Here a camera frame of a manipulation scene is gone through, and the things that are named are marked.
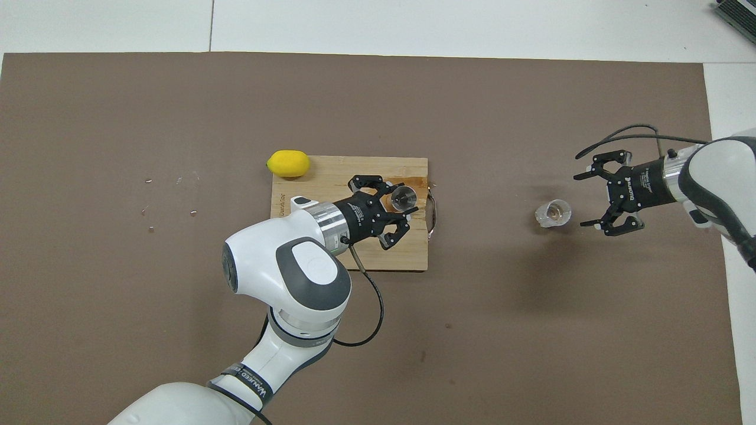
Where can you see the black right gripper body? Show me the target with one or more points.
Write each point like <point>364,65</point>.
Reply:
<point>641,188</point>

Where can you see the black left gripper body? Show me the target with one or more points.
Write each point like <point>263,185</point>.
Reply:
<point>366,215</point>

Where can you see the steel jigger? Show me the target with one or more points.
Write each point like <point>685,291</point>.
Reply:
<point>404,198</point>

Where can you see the clear glass cup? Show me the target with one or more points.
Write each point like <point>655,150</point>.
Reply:
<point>553,213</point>

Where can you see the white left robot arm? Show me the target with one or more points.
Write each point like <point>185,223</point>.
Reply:
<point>283,277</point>

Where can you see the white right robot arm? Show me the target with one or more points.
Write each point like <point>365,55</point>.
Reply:
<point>720,171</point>

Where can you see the wooden cutting board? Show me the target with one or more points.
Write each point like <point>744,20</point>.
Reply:
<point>331,177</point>

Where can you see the yellow lemon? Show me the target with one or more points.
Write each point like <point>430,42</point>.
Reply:
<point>288,164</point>

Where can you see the grey ribbed device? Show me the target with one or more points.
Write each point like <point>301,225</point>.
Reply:
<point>738,15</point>

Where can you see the brown table mat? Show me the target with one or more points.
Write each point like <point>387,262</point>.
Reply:
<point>177,330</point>

